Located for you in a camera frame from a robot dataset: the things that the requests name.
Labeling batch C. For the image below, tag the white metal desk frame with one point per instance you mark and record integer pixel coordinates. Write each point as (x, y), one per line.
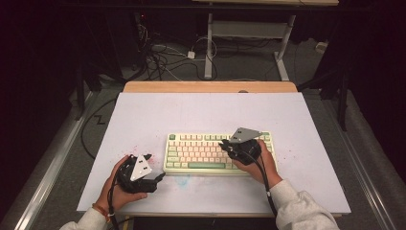
(249, 29)

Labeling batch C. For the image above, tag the black metal stand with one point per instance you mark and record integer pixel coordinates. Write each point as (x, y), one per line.
(79, 96)
(343, 102)

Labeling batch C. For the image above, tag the white power adapter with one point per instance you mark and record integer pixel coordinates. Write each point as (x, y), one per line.
(191, 54)

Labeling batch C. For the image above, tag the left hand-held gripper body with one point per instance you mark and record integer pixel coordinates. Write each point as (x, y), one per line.
(137, 185)

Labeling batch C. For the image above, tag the cream pink green keyboard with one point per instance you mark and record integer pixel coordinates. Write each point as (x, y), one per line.
(191, 150)

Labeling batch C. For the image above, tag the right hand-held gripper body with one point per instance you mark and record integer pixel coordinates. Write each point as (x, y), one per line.
(245, 151)

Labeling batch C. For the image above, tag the white board table cover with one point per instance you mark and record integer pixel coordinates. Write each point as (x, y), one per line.
(207, 111)

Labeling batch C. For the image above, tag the aluminium floor rail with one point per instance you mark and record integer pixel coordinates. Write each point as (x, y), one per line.
(48, 179)
(367, 188)

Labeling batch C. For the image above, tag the person's right hand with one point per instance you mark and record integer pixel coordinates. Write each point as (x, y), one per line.
(261, 172)

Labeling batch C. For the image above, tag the person's left hand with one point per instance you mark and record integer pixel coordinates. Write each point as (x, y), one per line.
(116, 196)

